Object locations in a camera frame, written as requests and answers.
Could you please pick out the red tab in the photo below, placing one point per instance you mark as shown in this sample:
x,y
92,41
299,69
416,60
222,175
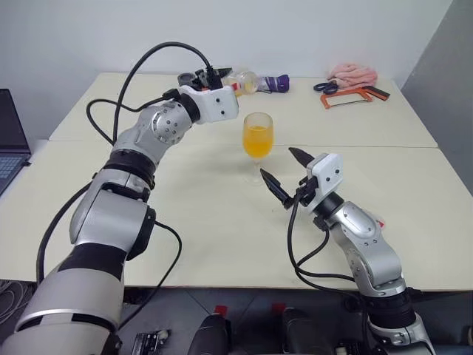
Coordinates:
x,y
220,310
279,308

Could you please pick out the black box with white label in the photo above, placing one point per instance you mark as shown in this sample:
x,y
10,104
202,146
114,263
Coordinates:
x,y
151,340

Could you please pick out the orange hacksaw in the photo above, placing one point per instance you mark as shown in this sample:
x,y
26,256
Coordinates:
x,y
327,100

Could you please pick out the clear bottle with white cap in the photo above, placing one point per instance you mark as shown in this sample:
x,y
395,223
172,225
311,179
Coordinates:
x,y
245,82

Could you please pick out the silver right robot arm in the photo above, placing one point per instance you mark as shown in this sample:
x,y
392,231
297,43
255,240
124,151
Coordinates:
x,y
369,251

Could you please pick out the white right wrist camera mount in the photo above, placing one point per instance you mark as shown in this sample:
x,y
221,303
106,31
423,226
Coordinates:
x,y
325,170

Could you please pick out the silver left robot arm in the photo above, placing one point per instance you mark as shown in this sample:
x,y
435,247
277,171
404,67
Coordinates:
x,y
148,125

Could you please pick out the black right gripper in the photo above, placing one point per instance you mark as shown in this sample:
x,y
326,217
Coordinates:
x,y
307,192

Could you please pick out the dark grey round object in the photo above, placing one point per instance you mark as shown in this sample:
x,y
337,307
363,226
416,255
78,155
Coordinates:
x,y
186,78

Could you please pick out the wine glass with orange drink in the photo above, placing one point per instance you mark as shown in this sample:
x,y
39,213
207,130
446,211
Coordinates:
x,y
258,140

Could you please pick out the dark grey laptop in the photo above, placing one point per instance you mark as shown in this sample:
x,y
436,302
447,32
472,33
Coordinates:
x,y
13,125

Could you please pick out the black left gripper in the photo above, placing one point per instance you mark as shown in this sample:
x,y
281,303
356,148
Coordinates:
x,y
199,79

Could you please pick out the pink towel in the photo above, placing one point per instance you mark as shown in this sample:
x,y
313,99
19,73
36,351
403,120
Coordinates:
x,y
353,74

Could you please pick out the dark rounded shape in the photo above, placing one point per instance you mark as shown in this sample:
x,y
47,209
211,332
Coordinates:
x,y
299,333
212,336

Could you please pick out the black scissors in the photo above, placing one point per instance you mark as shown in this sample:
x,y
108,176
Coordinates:
x,y
325,87

